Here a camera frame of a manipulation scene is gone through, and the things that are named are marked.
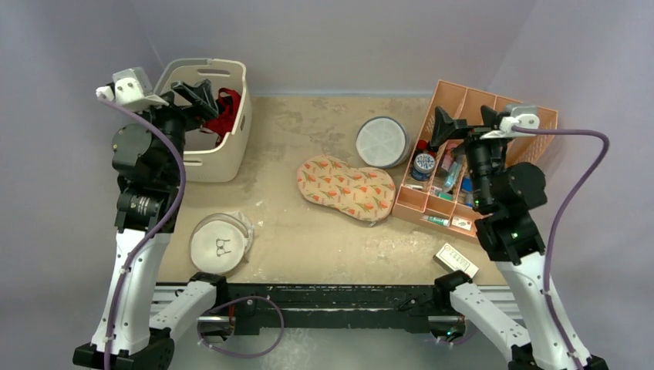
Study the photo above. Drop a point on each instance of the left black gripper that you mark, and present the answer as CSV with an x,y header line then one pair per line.
x,y
200,93

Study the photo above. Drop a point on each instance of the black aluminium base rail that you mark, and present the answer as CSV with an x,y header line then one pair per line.
x,y
408,308

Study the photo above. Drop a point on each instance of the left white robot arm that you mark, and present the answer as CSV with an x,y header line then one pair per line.
x,y
148,158

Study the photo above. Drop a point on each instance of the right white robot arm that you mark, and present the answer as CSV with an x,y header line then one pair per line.
x,y
504,195

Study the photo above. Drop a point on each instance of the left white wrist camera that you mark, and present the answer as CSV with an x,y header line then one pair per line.
x,y
131,89

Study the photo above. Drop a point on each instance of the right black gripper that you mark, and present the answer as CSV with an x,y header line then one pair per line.
x,y
471,132

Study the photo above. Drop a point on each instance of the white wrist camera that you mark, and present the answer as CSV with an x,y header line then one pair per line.
x,y
523,121
131,89

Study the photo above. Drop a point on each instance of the blue round tin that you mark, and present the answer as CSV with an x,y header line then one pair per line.
x,y
423,166

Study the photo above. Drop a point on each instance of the red bra in basket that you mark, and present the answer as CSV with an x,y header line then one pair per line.
x,y
228,102

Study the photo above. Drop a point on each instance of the green white tube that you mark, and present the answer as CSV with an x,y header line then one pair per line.
x,y
444,222

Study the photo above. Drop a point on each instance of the floral bra laundry bag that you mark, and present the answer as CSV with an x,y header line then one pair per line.
x,y
363,193

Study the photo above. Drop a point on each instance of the white dome bra bag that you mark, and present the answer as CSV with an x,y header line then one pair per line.
x,y
220,242

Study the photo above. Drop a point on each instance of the small white box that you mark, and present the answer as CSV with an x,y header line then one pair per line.
x,y
449,258

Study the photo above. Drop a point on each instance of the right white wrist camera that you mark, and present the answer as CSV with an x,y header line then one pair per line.
x,y
523,121

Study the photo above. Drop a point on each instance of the cream laundry basket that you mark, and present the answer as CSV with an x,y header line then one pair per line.
x,y
213,157

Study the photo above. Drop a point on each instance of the round white mesh laundry bag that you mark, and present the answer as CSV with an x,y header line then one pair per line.
x,y
383,142

